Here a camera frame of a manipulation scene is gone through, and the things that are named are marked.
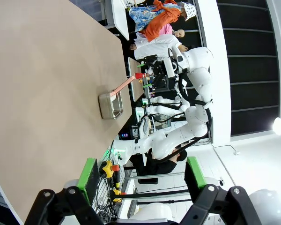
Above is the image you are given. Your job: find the pink lint roller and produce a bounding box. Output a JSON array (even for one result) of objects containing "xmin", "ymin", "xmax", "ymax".
[{"xmin": 109, "ymin": 75, "xmax": 136, "ymax": 98}]

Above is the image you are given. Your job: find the person in black clothes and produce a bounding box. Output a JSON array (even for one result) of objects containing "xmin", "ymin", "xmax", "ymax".
[{"xmin": 130, "ymin": 149, "xmax": 188, "ymax": 177}]

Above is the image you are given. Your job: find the brown background table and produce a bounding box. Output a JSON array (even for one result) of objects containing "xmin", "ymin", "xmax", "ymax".
[{"xmin": 127, "ymin": 57, "xmax": 146, "ymax": 102}]

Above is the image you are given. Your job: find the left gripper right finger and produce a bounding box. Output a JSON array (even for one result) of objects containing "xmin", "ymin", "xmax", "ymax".
[{"xmin": 179, "ymin": 156, "xmax": 260, "ymax": 225}]

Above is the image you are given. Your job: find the white equipment box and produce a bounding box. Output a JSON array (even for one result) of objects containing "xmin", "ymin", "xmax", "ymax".
[{"xmin": 136, "ymin": 116, "xmax": 155, "ymax": 138}]

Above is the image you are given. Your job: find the white table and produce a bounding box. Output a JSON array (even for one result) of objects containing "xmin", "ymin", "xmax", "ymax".
[{"xmin": 111, "ymin": 0, "xmax": 131, "ymax": 41}]

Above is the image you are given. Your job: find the slotted aluminium mounting plate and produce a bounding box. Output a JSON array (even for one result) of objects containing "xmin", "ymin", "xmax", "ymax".
[{"xmin": 95, "ymin": 173, "xmax": 113, "ymax": 216}]

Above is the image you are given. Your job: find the yellow red emergency stop button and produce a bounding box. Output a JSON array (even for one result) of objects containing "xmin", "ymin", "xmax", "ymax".
[
  {"xmin": 100, "ymin": 160, "xmax": 120, "ymax": 178},
  {"xmin": 111, "ymin": 189, "xmax": 127, "ymax": 203}
]

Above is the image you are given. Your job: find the black cable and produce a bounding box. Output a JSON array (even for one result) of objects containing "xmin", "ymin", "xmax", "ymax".
[{"xmin": 95, "ymin": 174, "xmax": 118, "ymax": 222}]

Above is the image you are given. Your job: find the orange shirt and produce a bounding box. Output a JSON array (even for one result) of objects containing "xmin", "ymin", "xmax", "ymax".
[{"xmin": 140, "ymin": 0, "xmax": 182, "ymax": 43}]

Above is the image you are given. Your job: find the figure in white coat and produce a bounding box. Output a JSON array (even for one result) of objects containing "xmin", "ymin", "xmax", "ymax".
[{"xmin": 129, "ymin": 34, "xmax": 189, "ymax": 60}]

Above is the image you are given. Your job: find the rectangular stainless steel container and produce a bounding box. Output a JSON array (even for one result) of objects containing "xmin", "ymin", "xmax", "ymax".
[{"xmin": 98, "ymin": 90, "xmax": 124, "ymax": 120}]

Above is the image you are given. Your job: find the white hub with green lights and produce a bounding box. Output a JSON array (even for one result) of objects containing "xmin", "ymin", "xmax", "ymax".
[{"xmin": 114, "ymin": 150, "xmax": 125, "ymax": 163}]

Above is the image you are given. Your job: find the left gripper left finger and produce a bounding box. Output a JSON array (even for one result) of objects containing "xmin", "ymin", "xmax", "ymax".
[{"xmin": 24, "ymin": 158, "xmax": 106, "ymax": 225}]

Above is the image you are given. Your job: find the black rod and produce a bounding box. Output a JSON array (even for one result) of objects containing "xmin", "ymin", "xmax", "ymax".
[
  {"xmin": 111, "ymin": 189, "xmax": 192, "ymax": 199},
  {"xmin": 137, "ymin": 199, "xmax": 193, "ymax": 204}
]

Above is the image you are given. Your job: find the blue floral garment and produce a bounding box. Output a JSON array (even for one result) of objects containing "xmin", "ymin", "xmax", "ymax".
[{"xmin": 128, "ymin": 6, "xmax": 170, "ymax": 31}]

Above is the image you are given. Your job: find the white patterned hat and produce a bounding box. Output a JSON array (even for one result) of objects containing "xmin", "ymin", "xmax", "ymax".
[{"xmin": 180, "ymin": 1, "xmax": 197, "ymax": 22}]

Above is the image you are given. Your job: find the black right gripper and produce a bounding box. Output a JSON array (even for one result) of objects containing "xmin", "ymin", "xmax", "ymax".
[{"xmin": 136, "ymin": 55, "xmax": 170, "ymax": 91}]

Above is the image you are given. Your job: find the white floor cable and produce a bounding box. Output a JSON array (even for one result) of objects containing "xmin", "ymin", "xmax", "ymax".
[{"xmin": 212, "ymin": 144, "xmax": 241, "ymax": 156}]

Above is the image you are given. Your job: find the bald mannequin pink shirt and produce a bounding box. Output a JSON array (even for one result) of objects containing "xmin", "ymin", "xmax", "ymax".
[{"xmin": 158, "ymin": 24, "xmax": 186, "ymax": 38}]

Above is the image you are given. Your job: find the bright round lamp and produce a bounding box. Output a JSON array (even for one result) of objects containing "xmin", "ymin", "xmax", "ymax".
[{"xmin": 272, "ymin": 117, "xmax": 281, "ymax": 136}]

